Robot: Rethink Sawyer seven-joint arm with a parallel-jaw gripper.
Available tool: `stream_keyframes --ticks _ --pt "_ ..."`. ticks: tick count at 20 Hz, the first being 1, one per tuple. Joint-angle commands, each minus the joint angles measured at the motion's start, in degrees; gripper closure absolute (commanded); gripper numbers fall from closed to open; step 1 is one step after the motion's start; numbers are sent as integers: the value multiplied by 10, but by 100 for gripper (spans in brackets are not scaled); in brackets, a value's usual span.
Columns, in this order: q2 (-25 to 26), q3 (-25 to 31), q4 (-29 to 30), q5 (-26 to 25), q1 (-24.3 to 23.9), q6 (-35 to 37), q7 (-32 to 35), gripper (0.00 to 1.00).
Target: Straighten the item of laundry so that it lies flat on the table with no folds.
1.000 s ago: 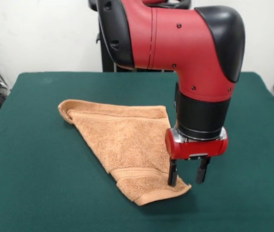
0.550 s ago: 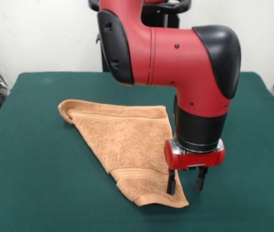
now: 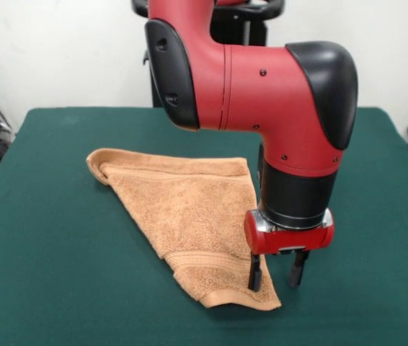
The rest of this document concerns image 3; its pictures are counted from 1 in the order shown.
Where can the tan terry towel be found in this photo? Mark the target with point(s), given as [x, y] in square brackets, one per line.
[175, 212]

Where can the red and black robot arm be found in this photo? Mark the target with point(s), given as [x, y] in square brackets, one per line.
[261, 93]

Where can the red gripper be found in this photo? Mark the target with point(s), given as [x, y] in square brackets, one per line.
[290, 239]

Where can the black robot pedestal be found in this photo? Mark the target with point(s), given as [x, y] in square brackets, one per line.
[240, 29]

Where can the dark green table cloth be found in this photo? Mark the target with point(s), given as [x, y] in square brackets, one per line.
[63, 252]

